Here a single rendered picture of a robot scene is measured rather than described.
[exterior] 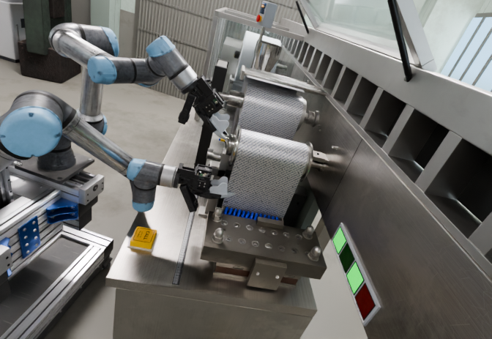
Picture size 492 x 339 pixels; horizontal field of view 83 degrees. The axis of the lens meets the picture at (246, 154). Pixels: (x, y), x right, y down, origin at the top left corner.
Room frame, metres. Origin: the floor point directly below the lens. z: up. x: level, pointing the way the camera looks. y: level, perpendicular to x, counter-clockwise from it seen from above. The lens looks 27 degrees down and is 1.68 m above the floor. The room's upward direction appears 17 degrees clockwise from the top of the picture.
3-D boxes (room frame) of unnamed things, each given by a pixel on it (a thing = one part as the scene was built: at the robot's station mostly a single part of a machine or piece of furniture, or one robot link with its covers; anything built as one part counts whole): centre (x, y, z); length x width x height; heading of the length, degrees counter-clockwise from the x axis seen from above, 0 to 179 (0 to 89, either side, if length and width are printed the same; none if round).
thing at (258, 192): (0.83, -0.09, 1.11); 0.23 x 0.01 x 0.18; 99
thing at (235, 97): (1.11, 0.11, 1.33); 0.06 x 0.06 x 0.06; 9
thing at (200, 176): (0.79, 0.15, 1.12); 0.12 x 0.08 x 0.09; 99
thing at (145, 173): (0.76, 0.30, 1.11); 0.11 x 0.08 x 0.09; 99
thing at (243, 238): (0.71, -0.14, 1.00); 0.40 x 0.16 x 0.06; 99
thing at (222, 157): (0.89, 0.09, 1.05); 0.06 x 0.05 x 0.31; 99
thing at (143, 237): (0.67, 0.25, 0.91); 0.07 x 0.07 x 0.02; 9
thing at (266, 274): (0.62, -0.17, 0.96); 0.10 x 0.03 x 0.11; 99
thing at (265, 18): (1.41, 0.10, 1.66); 0.07 x 0.07 x 0.10; 26
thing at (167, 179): (0.78, 0.23, 1.11); 0.08 x 0.05 x 0.08; 9
